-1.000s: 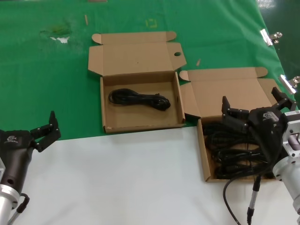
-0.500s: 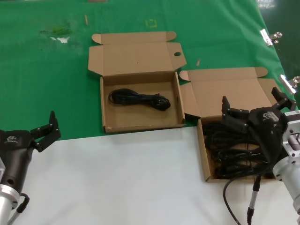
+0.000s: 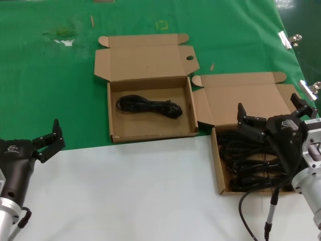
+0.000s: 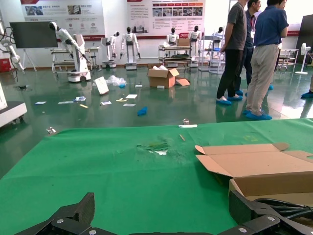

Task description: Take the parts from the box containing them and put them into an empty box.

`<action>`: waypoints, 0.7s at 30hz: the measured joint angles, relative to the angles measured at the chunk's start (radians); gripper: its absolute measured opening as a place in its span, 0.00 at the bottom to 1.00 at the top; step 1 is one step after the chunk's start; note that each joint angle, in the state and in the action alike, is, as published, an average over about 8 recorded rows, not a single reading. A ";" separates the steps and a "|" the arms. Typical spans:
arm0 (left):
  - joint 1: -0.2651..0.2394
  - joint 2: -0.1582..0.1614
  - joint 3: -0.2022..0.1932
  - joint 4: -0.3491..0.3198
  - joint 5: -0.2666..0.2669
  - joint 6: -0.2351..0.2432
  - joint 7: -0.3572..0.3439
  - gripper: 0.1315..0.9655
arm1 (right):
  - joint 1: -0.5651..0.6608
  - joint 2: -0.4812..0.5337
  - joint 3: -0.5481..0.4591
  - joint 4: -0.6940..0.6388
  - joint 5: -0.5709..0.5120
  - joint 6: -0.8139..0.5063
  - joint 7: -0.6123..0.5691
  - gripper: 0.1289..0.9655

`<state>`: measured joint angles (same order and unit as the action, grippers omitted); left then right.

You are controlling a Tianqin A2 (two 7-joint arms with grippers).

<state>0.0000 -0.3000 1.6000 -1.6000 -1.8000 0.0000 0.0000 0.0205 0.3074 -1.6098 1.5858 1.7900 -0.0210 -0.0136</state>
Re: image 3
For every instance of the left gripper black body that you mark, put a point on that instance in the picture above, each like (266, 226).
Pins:
(17, 165)

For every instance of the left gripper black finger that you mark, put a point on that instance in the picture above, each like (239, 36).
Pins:
(50, 145)

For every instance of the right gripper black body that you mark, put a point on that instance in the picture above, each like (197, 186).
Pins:
(288, 138)

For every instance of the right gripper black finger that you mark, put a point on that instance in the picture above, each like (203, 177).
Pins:
(250, 125)
(304, 108)

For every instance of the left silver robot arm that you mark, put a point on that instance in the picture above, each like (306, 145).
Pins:
(6, 216)

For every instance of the cardboard box with dented corner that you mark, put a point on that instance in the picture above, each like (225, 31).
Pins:
(140, 62)

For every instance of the silver binder clip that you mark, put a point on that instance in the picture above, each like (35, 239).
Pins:
(307, 90)
(286, 40)

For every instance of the green table cloth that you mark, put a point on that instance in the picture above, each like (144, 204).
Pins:
(37, 88)

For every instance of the small wooden stick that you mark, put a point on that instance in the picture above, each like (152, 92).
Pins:
(92, 21)
(212, 66)

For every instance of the left wrist camera grey mount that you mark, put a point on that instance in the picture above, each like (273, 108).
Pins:
(1, 179)

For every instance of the right wrist camera silver mount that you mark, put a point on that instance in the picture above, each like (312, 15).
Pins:
(313, 133)

